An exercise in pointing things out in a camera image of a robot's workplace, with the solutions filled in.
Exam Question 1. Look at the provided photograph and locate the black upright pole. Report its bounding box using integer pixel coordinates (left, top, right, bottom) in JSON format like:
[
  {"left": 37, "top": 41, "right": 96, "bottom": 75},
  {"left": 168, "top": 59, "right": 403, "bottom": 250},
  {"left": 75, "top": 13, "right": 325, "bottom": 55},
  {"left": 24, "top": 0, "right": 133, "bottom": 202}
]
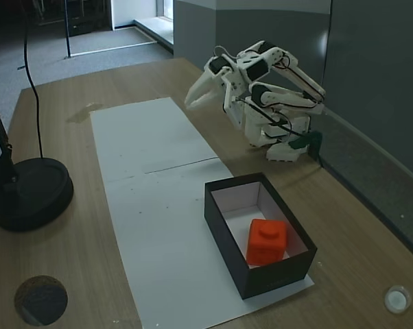
[{"left": 64, "top": 0, "right": 73, "bottom": 60}]

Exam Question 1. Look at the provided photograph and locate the green table clamp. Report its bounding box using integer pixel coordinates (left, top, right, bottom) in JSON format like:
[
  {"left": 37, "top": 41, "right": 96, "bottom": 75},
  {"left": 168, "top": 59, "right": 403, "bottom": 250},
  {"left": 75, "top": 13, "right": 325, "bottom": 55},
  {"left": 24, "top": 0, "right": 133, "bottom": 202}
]
[{"left": 288, "top": 131, "right": 325, "bottom": 151}]

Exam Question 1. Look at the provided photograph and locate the orange cube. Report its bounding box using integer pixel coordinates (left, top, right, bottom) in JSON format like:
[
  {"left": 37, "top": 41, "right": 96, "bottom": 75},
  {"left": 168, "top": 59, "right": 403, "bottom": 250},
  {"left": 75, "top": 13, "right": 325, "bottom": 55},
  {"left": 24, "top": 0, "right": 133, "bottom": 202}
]
[{"left": 246, "top": 218, "right": 290, "bottom": 267}]

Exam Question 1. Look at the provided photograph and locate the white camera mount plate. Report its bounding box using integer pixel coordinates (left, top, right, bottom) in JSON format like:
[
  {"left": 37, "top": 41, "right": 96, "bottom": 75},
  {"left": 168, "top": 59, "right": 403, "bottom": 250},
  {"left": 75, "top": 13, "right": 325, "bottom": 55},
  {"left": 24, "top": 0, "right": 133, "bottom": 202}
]
[{"left": 222, "top": 68, "right": 251, "bottom": 133}]

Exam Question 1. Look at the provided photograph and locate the dark box white inside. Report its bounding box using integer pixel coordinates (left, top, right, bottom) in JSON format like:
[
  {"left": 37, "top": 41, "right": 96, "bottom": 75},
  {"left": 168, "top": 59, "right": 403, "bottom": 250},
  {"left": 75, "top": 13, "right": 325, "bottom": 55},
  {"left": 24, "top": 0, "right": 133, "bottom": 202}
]
[{"left": 204, "top": 172, "right": 318, "bottom": 301}]

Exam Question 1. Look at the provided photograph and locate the white paper sheet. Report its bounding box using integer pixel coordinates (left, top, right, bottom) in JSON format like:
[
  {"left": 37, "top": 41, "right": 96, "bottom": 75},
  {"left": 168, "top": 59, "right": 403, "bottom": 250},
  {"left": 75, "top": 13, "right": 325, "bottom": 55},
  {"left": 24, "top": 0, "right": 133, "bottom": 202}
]
[
  {"left": 102, "top": 158, "right": 316, "bottom": 328},
  {"left": 89, "top": 97, "right": 235, "bottom": 183}
]

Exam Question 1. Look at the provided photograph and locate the black stand with round base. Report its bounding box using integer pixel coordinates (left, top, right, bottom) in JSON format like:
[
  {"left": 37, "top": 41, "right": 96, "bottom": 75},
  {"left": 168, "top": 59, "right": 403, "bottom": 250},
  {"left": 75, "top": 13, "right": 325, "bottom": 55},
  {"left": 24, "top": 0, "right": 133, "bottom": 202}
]
[{"left": 0, "top": 73, "right": 75, "bottom": 232}]

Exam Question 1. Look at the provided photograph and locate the black camera cable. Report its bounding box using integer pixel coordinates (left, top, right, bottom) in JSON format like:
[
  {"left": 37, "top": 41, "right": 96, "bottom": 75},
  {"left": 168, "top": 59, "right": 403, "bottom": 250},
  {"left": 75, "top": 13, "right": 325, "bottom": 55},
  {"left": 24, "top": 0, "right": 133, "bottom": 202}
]
[{"left": 238, "top": 97, "right": 298, "bottom": 138}]

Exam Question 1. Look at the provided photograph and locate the small clear round cap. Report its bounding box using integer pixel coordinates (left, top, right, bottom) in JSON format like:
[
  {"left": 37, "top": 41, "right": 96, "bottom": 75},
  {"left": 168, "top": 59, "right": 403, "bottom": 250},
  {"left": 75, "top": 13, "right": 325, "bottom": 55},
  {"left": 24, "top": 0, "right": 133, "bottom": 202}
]
[{"left": 383, "top": 284, "right": 413, "bottom": 314}]

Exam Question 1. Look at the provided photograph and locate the black stand power cable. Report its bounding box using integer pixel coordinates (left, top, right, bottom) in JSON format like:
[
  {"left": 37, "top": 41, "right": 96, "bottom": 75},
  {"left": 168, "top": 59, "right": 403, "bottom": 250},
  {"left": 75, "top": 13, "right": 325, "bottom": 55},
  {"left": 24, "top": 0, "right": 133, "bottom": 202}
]
[{"left": 20, "top": 0, "right": 45, "bottom": 160}]

